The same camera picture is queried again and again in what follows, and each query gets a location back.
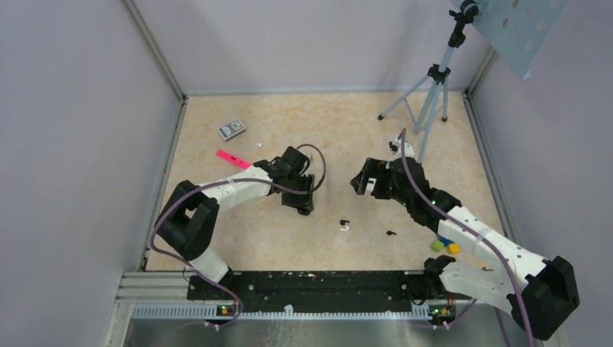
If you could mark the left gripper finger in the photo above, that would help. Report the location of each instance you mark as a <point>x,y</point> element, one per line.
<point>306,184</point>
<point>297,201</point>

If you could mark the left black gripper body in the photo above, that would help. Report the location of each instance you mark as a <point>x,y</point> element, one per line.
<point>295,178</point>

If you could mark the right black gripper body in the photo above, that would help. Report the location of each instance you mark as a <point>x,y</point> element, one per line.
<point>400,195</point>

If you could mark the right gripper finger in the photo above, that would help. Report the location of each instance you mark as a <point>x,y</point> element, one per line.
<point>372,168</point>
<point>378,188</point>

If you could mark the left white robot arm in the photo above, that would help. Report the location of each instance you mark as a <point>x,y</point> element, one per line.
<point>188,219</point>

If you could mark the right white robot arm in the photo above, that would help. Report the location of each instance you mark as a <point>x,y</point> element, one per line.
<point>539,294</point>

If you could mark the pink marker strip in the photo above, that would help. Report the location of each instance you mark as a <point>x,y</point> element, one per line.
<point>233,159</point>

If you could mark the black and white earbud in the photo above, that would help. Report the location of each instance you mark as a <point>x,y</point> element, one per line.
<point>344,225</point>

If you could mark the grey card box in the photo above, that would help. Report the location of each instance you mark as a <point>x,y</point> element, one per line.
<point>231,129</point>

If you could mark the green cube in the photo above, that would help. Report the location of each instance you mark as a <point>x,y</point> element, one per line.
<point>437,246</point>

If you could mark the blue block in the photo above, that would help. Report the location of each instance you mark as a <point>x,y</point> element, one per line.
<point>445,242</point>

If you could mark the grey tripod stand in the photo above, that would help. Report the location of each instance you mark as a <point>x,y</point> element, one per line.
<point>437,97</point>

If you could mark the yellow cube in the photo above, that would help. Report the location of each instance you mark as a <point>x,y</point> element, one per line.
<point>453,248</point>

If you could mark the perforated blue metal plate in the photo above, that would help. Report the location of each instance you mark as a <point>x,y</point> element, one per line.
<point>516,30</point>

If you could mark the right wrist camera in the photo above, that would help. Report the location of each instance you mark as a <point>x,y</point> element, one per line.
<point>396,146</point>

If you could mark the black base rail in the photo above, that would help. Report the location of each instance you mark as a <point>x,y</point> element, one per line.
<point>324,291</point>

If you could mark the white comb cable duct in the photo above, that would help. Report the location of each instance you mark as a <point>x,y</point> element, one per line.
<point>213,312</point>

